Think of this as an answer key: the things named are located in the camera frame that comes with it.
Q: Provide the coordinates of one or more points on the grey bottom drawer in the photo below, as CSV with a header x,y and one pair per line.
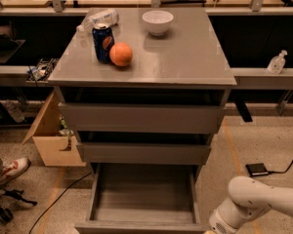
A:
x,y
142,199

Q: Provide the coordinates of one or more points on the grey drawer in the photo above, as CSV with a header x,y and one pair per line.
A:
x,y
142,110
144,148
142,199

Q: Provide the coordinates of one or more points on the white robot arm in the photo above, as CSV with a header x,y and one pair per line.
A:
x,y
249,199

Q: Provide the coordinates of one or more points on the grey drawer cabinet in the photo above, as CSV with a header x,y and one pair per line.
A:
x,y
187,56

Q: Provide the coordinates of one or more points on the grey middle drawer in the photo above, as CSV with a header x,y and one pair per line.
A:
x,y
144,148

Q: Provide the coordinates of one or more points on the grey top drawer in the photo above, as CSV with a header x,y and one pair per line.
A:
x,y
142,110

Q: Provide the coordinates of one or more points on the orange fruit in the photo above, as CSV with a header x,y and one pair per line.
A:
x,y
121,54

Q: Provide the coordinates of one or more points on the blue soda can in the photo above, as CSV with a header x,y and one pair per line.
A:
x,y
103,41

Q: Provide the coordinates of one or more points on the white bowl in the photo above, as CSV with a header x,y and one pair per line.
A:
x,y
157,22

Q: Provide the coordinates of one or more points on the cardboard box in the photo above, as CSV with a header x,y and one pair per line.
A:
x,y
54,148

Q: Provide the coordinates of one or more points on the clear plastic water bottle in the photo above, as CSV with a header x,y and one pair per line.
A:
x,y
108,16

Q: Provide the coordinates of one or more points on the black foot pedal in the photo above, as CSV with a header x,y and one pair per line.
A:
x,y
258,169

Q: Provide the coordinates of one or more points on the clear sanitizer pump bottle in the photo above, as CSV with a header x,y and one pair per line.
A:
x,y
277,63

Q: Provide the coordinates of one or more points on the white red sneaker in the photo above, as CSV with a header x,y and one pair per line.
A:
x,y
13,169

